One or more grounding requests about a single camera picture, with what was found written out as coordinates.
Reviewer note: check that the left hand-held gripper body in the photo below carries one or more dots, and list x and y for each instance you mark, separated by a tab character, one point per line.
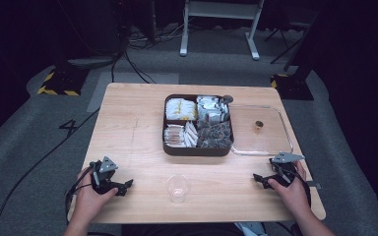
104	183

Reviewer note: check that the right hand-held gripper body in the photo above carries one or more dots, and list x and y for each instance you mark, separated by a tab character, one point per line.
283	170

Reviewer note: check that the person's left hand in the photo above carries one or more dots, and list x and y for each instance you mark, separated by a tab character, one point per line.
90	200

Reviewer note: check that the person's right hand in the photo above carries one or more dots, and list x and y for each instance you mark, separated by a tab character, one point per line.
292	196

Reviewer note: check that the clear lid with knob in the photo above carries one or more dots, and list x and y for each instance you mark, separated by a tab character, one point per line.
262	141

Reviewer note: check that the clear plastic cup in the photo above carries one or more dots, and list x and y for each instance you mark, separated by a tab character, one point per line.
178	188

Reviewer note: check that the pile of dark packets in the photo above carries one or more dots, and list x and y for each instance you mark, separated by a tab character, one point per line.
215	136

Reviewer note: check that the row of clear wrapped sticks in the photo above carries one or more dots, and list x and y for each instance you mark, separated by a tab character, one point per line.
174	136

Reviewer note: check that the brown compartment box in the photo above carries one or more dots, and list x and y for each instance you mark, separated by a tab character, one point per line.
197	151

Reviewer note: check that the person's dark clothing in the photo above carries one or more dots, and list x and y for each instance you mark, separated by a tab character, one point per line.
180	230

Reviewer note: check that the row of white stick packets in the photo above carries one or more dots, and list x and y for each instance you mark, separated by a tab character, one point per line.
191	134

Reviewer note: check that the black yellow striped stand base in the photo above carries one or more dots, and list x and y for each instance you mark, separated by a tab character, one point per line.
62	82
292	87

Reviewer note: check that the pile of silver packets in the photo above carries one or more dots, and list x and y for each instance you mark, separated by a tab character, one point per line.
211	108

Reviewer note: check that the small grey round capsule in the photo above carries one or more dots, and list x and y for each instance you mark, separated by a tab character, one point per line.
227	99

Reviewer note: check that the pile of white yellow packets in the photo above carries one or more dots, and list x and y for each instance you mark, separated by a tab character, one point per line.
180	109

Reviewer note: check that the black tripod legs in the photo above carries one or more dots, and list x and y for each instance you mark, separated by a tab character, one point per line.
283	42

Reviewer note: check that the white desk frame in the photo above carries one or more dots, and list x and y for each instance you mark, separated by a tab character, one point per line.
221	10

